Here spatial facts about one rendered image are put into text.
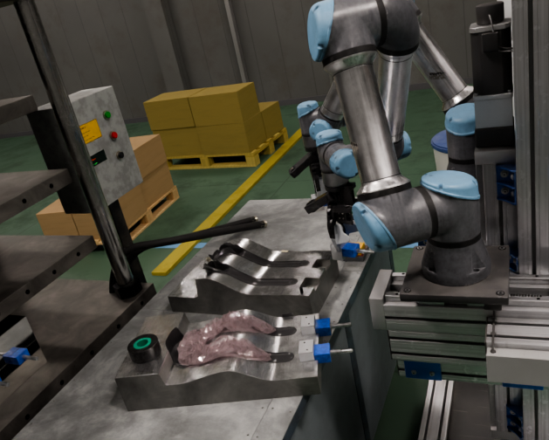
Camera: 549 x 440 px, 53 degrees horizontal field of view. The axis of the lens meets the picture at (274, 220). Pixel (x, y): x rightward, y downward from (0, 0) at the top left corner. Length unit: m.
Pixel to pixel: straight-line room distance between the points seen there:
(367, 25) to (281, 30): 6.74
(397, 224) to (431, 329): 0.31
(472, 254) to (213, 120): 4.67
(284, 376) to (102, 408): 0.50
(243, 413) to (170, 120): 4.88
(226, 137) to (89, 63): 4.40
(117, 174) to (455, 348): 1.41
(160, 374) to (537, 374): 0.84
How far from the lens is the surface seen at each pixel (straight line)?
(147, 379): 1.44
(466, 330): 1.34
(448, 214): 1.19
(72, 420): 1.60
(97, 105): 2.17
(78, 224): 4.64
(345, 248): 1.67
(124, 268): 2.04
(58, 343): 1.98
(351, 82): 1.17
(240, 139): 5.63
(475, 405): 2.18
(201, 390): 1.43
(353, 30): 1.17
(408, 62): 1.31
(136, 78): 9.20
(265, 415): 1.38
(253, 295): 1.66
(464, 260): 1.25
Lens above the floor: 1.73
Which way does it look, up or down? 24 degrees down
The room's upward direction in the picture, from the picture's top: 13 degrees counter-clockwise
